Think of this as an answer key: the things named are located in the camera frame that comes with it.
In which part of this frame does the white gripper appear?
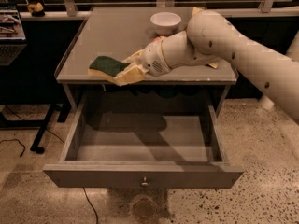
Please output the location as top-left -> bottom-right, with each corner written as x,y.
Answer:
113,40 -> 171,86

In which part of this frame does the green and yellow sponge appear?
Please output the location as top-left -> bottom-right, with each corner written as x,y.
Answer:
88,56 -> 129,79

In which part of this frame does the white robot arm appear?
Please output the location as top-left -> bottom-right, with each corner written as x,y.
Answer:
114,10 -> 299,121

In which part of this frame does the open grey top drawer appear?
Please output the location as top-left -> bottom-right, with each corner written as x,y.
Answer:
44,90 -> 243,189

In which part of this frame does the metal drawer knob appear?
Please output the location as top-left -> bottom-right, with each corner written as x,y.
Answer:
140,177 -> 149,188

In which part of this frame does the red apple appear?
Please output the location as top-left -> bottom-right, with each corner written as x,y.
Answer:
152,36 -> 167,42

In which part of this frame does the grey cabinet table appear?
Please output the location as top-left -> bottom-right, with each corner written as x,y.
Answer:
55,7 -> 237,109

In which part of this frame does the white bowl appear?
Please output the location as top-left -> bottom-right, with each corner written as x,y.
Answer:
150,12 -> 181,36

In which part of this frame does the sea salt chips bag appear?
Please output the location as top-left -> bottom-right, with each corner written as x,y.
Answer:
192,7 -> 218,69

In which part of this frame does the white ledge railing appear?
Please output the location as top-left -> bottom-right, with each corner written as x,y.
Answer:
19,0 -> 299,21

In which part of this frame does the black desk with clutter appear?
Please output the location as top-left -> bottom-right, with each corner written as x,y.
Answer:
0,3 -> 70,154

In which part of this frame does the yellow black object on ledge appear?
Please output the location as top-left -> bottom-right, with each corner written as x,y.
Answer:
27,2 -> 45,17

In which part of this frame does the round floor drain cover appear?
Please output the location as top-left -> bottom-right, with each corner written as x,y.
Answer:
130,195 -> 157,221

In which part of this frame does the black cable under drawer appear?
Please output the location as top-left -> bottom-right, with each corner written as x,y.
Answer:
81,188 -> 100,224

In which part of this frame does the black cable on floor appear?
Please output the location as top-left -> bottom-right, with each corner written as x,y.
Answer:
0,138 -> 27,158

